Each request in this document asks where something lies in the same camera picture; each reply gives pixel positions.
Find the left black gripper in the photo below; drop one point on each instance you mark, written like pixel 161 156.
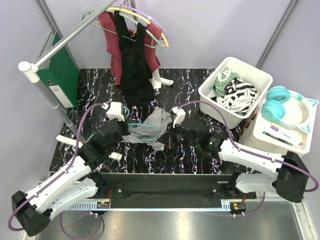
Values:
pixel 125 124

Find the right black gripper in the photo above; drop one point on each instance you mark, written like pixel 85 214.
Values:
pixel 171 132

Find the grey tank top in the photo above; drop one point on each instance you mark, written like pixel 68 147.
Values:
pixel 148 132

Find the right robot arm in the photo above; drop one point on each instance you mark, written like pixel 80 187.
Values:
pixel 283 174

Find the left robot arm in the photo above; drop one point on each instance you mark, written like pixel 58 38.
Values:
pixel 74 182

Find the black tank top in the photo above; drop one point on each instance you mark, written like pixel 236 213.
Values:
pixel 135 78

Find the maroon tank top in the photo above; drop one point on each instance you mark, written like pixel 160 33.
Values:
pixel 107 21

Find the mint green hanger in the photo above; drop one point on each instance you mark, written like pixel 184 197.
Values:
pixel 133 16

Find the yellow plastic hanger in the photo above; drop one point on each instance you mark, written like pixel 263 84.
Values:
pixel 140 16

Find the purple plastic hanger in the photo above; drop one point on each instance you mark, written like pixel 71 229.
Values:
pixel 147 17

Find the black marble pattern mat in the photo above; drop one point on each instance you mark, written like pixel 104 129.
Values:
pixel 97 85

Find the black white striped garment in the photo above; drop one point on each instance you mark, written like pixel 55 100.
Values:
pixel 237 96

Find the white plastic bin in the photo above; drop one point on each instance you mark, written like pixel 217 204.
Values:
pixel 248 73

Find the green striped garment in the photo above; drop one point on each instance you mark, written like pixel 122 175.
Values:
pixel 222 80

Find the white storage box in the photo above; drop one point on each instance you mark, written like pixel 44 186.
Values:
pixel 295 113

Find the green marker pen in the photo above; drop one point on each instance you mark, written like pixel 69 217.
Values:
pixel 277 138

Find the teal headphones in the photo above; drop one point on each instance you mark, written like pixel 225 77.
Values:
pixel 273 109

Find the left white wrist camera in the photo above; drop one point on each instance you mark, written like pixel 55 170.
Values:
pixel 114 111

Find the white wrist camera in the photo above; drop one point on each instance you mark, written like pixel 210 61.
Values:
pixel 114 111
pixel 178 116

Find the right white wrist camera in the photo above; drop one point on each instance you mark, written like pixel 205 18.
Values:
pixel 178 116

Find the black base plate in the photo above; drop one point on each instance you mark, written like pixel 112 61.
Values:
pixel 170 192

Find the green ring binder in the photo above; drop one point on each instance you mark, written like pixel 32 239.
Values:
pixel 61 76

